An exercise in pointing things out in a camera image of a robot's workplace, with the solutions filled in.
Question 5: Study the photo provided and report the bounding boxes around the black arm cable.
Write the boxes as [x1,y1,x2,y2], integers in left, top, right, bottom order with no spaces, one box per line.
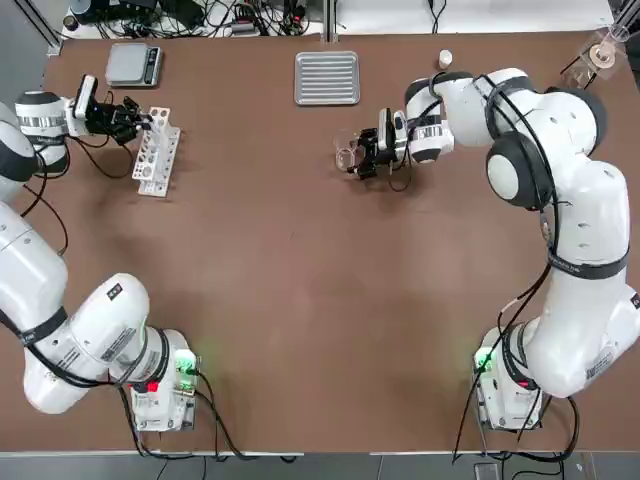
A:
[384,72,591,464]
[0,134,261,461]

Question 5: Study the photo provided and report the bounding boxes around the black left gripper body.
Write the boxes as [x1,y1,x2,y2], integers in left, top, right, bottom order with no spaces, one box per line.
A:
[84,99,129,137]

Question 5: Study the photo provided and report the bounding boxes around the ribbed metal tray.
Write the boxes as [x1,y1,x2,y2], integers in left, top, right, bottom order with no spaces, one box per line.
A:
[293,50,362,108]

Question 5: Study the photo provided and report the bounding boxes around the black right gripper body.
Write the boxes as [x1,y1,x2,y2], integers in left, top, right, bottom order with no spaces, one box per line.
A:
[372,144,399,169]

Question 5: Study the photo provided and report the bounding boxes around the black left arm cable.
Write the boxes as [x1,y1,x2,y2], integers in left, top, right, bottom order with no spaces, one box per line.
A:
[0,134,261,461]

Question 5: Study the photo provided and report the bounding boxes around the silver digital scale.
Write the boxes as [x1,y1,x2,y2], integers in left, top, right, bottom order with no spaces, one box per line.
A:
[105,42,165,91]

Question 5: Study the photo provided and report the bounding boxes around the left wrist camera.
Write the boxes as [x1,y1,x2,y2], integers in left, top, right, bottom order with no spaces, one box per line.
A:
[73,73,99,123]

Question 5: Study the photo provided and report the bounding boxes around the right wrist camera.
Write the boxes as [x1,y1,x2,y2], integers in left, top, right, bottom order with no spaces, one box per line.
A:
[377,107,395,152]

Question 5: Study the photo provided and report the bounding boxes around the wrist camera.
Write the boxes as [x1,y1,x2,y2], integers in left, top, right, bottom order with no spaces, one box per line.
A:
[73,73,99,123]
[377,107,395,152]

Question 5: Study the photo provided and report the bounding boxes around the clear glass beaker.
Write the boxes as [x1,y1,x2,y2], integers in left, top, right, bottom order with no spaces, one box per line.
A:
[332,130,362,174]

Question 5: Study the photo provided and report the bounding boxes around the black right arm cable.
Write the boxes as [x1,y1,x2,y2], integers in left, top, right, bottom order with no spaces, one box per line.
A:
[384,72,591,464]

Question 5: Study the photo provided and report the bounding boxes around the tripod stand with glass funnel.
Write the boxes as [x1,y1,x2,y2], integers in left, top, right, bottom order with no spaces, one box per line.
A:
[559,23,633,94]

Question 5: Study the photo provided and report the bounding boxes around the white test tube rack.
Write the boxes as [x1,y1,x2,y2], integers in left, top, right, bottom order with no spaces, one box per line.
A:
[130,106,182,199]

